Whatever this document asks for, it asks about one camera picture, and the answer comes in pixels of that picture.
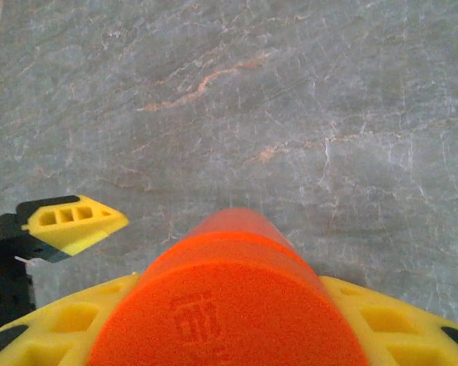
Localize orange bottle cap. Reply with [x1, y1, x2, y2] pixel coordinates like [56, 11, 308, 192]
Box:
[87, 231, 369, 366]

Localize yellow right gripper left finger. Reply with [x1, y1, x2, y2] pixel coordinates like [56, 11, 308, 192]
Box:
[0, 273, 141, 366]

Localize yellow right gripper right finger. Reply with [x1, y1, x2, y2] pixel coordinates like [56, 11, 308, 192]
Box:
[319, 276, 458, 366]

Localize orange pill bottle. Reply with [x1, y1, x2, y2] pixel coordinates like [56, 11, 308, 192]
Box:
[175, 207, 297, 252]

